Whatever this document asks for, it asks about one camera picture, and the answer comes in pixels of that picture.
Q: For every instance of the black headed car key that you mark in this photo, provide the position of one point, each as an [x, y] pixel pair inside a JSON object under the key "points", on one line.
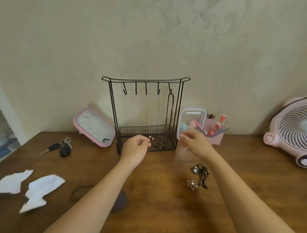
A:
{"points": [[54, 146]]}

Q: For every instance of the pink pig shaped desk fan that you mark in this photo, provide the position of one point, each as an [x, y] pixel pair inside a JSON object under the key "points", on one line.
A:
{"points": [[273, 139]]}

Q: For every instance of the peach makeup sponge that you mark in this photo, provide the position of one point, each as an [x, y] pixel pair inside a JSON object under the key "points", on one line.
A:
{"points": [[192, 123]]}

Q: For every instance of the clear plastic container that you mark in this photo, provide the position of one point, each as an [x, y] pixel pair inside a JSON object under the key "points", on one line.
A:
{"points": [[189, 115]]}

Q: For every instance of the coral tipped makeup brush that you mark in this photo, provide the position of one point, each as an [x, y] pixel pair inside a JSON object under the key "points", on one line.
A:
{"points": [[223, 117]]}

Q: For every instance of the pink pen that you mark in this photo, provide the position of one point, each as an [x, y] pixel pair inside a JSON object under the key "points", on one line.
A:
{"points": [[198, 125]]}

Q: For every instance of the person's right hand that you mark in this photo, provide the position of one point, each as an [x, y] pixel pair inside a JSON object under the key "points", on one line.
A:
{"points": [[197, 144]]}

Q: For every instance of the pink brush holder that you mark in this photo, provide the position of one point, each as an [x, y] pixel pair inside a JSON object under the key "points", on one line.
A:
{"points": [[217, 140]]}

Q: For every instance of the person's left forearm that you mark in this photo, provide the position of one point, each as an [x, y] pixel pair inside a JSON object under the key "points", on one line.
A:
{"points": [[91, 204]]}

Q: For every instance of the pink makeup brush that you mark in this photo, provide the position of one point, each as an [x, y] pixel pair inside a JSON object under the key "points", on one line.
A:
{"points": [[217, 125]]}

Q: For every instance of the person's left hand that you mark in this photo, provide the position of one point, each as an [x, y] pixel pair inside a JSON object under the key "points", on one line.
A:
{"points": [[133, 151]]}

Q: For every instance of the pink framed table mirror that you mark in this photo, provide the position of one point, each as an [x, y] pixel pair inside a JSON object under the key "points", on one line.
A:
{"points": [[94, 126]]}

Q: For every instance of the white crumpled paper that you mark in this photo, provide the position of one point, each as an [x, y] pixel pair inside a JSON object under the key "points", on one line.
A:
{"points": [[40, 187], [12, 182]]}

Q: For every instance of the dark cosmetic pencils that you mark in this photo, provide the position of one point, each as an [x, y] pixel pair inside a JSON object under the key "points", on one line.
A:
{"points": [[211, 116]]}

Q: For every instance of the teal makeup sponge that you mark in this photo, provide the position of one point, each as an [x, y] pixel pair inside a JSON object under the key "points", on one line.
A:
{"points": [[183, 126]]}

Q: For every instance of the person's right forearm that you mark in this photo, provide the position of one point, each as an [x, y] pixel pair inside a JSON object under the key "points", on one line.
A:
{"points": [[244, 199]]}

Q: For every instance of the grey purple pencil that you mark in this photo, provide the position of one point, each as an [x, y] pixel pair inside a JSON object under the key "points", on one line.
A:
{"points": [[221, 131]]}

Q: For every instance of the silver key bunch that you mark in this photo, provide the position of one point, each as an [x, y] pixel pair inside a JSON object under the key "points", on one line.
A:
{"points": [[67, 139]]}

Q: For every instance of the black oval key fob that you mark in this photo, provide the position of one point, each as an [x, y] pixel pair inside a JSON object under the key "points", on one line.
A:
{"points": [[65, 151]]}

